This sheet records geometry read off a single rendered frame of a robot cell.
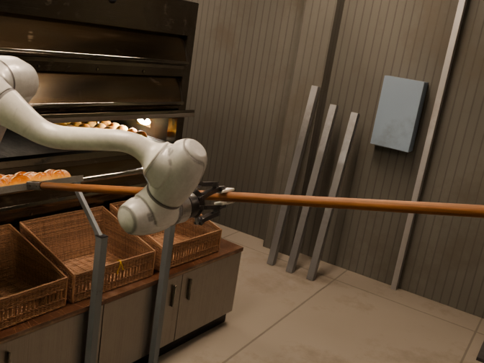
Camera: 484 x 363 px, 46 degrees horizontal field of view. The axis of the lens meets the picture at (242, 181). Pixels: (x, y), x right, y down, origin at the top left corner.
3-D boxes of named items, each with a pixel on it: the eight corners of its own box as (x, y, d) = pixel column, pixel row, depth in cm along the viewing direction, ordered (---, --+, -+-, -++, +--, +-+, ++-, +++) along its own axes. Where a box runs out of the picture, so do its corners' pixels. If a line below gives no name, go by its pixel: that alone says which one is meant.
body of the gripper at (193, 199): (170, 190, 159) (191, 186, 167) (171, 220, 160) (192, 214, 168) (190, 191, 155) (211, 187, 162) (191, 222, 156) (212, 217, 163)
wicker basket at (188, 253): (103, 245, 349) (107, 202, 342) (166, 227, 394) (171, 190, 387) (160, 273, 322) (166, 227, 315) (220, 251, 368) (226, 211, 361)
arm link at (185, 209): (155, 225, 156) (170, 221, 161) (181, 227, 151) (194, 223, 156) (153, 192, 155) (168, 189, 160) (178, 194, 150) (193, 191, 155)
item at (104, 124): (33, 123, 374) (34, 114, 373) (91, 120, 413) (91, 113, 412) (94, 144, 342) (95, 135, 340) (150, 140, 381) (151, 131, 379)
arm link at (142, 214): (168, 237, 154) (193, 204, 147) (127, 249, 141) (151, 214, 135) (146, 207, 157) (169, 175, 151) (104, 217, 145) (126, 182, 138)
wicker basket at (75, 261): (14, 269, 300) (16, 220, 293) (99, 247, 345) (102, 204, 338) (71, 305, 273) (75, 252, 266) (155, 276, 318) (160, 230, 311)
